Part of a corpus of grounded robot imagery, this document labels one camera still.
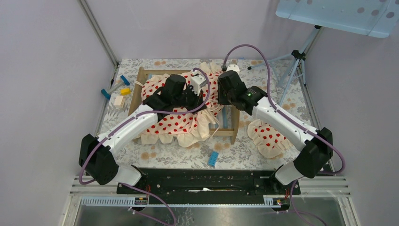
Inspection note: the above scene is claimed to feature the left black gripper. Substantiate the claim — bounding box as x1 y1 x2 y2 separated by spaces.
172 84 206 114

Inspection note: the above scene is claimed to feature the wooden pet bed frame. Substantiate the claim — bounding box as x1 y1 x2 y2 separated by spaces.
129 67 240 144

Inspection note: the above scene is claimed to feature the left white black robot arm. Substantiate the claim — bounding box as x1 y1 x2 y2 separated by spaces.
79 73 210 194

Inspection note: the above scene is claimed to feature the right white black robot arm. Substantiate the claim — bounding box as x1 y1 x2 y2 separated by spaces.
218 71 333 194

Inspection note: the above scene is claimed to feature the floral table mat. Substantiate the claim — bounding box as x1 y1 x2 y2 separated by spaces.
97 59 318 170

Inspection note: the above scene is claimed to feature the blue toy brick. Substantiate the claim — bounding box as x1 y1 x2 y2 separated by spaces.
207 151 219 167

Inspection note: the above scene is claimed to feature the yellow toy block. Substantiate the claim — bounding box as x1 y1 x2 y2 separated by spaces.
120 88 131 96

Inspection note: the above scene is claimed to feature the beige wooden toy block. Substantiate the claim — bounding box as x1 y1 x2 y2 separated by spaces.
113 95 125 109

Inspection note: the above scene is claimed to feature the small strawberry print pillow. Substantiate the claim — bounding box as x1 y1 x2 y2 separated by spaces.
247 119 293 159

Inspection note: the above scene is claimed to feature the grey tripod stand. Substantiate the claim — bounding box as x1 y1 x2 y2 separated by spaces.
247 25 322 107

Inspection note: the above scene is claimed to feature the light blue perforated tray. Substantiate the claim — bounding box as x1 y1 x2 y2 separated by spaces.
276 0 399 38

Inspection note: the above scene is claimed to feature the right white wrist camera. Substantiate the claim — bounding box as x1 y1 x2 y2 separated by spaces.
226 64 240 74

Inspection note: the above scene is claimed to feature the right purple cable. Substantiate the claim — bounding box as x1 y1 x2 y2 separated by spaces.
222 44 346 226

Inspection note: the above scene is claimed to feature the purple cable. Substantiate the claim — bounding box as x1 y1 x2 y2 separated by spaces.
222 44 346 226
78 67 211 226

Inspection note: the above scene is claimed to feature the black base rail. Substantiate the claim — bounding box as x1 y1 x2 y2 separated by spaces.
135 168 301 205

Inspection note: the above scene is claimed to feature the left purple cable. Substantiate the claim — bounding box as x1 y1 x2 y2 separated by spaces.
78 67 211 226

